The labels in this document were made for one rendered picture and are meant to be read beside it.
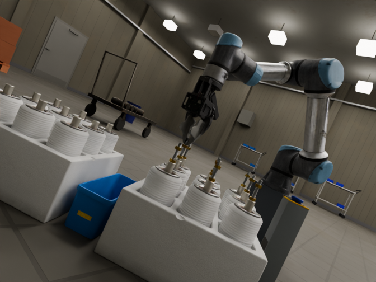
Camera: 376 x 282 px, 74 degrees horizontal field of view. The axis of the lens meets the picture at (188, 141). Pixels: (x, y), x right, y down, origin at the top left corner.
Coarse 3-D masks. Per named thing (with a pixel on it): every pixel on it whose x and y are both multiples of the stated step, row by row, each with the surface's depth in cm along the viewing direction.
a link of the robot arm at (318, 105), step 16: (304, 64) 102; (320, 64) 96; (336, 64) 95; (304, 80) 102; (320, 80) 96; (336, 80) 96; (320, 96) 100; (320, 112) 102; (320, 128) 104; (304, 144) 111; (320, 144) 106; (304, 160) 110; (320, 160) 107; (304, 176) 112; (320, 176) 108
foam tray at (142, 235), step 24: (120, 192) 62; (120, 216) 62; (144, 216) 61; (168, 216) 61; (216, 216) 75; (120, 240) 62; (144, 240) 61; (168, 240) 60; (192, 240) 60; (216, 240) 59; (120, 264) 62; (144, 264) 61; (168, 264) 60; (192, 264) 60; (216, 264) 59; (240, 264) 58; (264, 264) 58
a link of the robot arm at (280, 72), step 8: (264, 64) 100; (272, 64) 102; (280, 64) 105; (288, 64) 105; (296, 64) 106; (264, 72) 99; (272, 72) 101; (280, 72) 103; (288, 72) 105; (264, 80) 103; (272, 80) 105; (280, 80) 107; (288, 80) 107
